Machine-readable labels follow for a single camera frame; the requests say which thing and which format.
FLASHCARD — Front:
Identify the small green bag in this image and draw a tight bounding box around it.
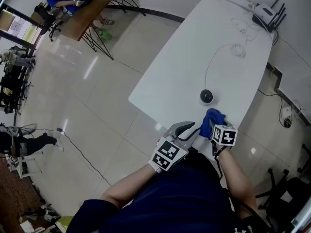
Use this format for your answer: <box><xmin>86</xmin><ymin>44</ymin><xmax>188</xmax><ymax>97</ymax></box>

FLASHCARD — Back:
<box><xmin>100</xmin><ymin>30</ymin><xmax>113</xmax><ymax>42</ymax></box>

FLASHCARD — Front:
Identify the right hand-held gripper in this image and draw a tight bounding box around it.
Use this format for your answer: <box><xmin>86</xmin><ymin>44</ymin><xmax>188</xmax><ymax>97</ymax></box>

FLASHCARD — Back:
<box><xmin>208</xmin><ymin>118</ymin><xmax>239</xmax><ymax>160</ymax></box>

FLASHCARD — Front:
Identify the wooden desk with black legs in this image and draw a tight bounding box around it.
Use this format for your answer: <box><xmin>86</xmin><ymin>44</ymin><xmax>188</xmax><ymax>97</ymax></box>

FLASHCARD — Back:
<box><xmin>59</xmin><ymin>0</ymin><xmax>147</xmax><ymax>61</ymax></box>

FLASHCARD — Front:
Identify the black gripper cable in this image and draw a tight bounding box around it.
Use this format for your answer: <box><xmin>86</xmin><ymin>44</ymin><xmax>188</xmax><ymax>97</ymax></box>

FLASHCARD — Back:
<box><xmin>213</xmin><ymin>151</ymin><xmax>268</xmax><ymax>228</ymax></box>

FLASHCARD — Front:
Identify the person's right forearm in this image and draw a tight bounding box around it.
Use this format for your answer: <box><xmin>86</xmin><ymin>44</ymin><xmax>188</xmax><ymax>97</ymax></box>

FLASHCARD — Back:
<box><xmin>215</xmin><ymin>146</ymin><xmax>259</xmax><ymax>220</ymax></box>

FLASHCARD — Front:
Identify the small black round object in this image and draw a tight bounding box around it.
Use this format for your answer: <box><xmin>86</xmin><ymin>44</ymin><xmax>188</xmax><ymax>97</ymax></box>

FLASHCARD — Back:
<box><xmin>199</xmin><ymin>88</ymin><xmax>215</xmax><ymax>106</ymax></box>

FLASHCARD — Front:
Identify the white router with black antennas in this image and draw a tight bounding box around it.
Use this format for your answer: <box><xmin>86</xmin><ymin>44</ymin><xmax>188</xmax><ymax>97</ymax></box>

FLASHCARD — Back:
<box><xmin>251</xmin><ymin>0</ymin><xmax>288</xmax><ymax>34</ymax></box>

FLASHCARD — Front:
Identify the blue cloth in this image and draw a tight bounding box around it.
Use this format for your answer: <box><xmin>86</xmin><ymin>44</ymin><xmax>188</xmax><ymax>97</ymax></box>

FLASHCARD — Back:
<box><xmin>199</xmin><ymin>108</ymin><xmax>227</xmax><ymax>141</ymax></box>

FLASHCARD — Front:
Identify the person's left forearm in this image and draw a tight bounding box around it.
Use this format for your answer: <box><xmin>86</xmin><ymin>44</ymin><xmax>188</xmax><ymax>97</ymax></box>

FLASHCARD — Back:
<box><xmin>100</xmin><ymin>163</ymin><xmax>159</xmax><ymax>210</ymax></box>

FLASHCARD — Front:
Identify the long white power strip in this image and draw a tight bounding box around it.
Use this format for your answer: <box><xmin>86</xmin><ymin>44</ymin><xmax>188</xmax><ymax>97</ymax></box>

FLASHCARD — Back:
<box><xmin>224</xmin><ymin>0</ymin><xmax>256</xmax><ymax>10</ymax></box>

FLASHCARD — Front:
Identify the person's dark blue shirt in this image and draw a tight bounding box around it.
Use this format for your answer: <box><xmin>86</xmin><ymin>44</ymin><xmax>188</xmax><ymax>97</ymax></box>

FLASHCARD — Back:
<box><xmin>65</xmin><ymin>149</ymin><xmax>268</xmax><ymax>233</ymax></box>

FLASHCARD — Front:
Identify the black office chair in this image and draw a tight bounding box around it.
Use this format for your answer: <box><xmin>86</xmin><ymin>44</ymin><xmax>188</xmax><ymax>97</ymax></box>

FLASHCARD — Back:
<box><xmin>34</xmin><ymin>2</ymin><xmax>62</xmax><ymax>42</ymax></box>
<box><xmin>297</xmin><ymin>143</ymin><xmax>311</xmax><ymax>174</ymax></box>
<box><xmin>255</xmin><ymin>168</ymin><xmax>311</xmax><ymax>231</ymax></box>

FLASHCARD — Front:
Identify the white standing desk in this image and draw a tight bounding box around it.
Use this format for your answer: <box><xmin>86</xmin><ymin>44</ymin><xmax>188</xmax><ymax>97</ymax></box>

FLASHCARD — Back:
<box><xmin>128</xmin><ymin>0</ymin><xmax>280</xmax><ymax>162</ymax></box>

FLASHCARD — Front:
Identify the long black floor cable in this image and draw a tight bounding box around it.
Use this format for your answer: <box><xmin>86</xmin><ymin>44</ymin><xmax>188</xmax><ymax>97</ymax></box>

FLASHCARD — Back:
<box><xmin>56</xmin><ymin>128</ymin><xmax>113</xmax><ymax>187</ymax></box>

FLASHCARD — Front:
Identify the tangled white cable bundle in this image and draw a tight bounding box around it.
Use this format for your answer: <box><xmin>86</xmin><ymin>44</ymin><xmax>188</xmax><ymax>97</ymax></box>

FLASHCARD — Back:
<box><xmin>230</xmin><ymin>17</ymin><xmax>259</xmax><ymax>41</ymax></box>

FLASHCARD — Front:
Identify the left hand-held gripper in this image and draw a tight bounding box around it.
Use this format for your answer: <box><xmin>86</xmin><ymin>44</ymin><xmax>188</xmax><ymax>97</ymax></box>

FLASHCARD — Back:
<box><xmin>148</xmin><ymin>121</ymin><xmax>201</xmax><ymax>172</ymax></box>

